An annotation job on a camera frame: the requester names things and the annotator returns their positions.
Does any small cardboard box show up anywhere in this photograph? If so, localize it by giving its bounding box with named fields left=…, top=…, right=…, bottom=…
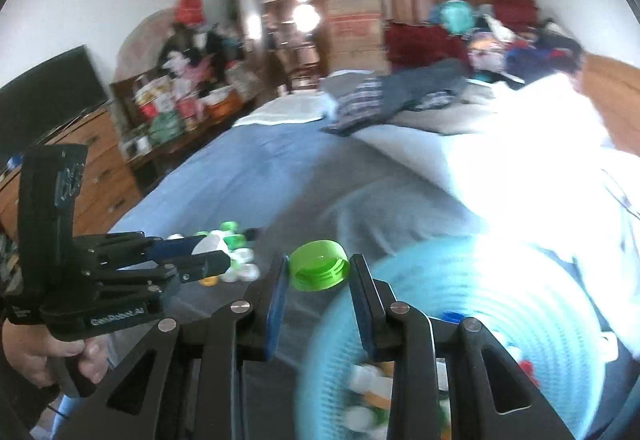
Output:
left=324, top=0, right=384, bottom=17

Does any wooden door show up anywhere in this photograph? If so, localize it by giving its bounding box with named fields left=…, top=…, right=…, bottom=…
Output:
left=233, top=0, right=265, bottom=48

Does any teal plastic bag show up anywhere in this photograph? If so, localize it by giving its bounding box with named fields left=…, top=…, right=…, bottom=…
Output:
left=432, top=0, right=477, bottom=34

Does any pink rounded board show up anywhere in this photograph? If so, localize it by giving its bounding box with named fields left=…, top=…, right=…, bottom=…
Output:
left=115, top=9, right=177, bottom=82

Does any teal perforated plastic basket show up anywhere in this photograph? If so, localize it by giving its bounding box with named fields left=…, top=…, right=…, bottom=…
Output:
left=295, top=235, right=607, bottom=440

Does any pile of mixed clothes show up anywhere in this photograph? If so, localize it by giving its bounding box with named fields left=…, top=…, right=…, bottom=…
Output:
left=469, top=0, right=584, bottom=85

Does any blue bed sheet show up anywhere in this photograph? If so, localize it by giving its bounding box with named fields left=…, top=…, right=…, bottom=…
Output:
left=106, top=123, right=478, bottom=440

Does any grey blue jacket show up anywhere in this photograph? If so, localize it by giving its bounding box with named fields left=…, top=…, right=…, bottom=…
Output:
left=379, top=57, right=472, bottom=114

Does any wooden headboard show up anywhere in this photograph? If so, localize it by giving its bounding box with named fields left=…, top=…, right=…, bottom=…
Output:
left=579, top=52, right=640, bottom=157

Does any black television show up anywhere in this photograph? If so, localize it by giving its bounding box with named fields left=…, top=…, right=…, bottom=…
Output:
left=0, top=45, right=110, bottom=157

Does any small white bottle cap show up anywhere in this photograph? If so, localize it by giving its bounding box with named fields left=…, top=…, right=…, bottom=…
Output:
left=192, top=235, right=229, bottom=256

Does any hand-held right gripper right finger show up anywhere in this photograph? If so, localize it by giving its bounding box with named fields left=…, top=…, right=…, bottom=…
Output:
left=348, top=254, right=576, bottom=440

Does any clutter of bags and boxes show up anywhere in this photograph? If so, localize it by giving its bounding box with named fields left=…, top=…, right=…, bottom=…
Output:
left=112, top=20, right=267, bottom=157

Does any large green bottle cap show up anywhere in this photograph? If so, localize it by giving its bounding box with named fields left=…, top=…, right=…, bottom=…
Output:
left=290, top=239, right=350, bottom=292

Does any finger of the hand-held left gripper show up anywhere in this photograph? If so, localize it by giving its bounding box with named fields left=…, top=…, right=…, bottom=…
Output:
left=74, top=231, right=207, bottom=269
left=94, top=250, right=232, bottom=297

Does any heap of mixed bottle caps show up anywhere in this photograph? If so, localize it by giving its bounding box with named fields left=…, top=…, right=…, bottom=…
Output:
left=345, top=310, right=542, bottom=440

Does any person's left hand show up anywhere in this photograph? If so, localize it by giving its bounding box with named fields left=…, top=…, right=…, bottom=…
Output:
left=0, top=319, right=109, bottom=389

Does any white lace cloth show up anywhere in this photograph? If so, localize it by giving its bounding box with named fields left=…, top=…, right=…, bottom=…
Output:
left=232, top=92, right=337, bottom=127

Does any cluster of green white caps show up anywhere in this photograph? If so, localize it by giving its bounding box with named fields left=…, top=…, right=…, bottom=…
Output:
left=166, top=220, right=262, bottom=289

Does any dark red blanket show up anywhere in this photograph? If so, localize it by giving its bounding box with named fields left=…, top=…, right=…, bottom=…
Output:
left=384, top=20, right=474, bottom=67

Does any white duvet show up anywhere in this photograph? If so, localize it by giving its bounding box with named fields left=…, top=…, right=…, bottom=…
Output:
left=350, top=69, right=640, bottom=363

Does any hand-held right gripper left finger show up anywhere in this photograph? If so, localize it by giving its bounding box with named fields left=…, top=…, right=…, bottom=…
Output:
left=52, top=254, right=291, bottom=440

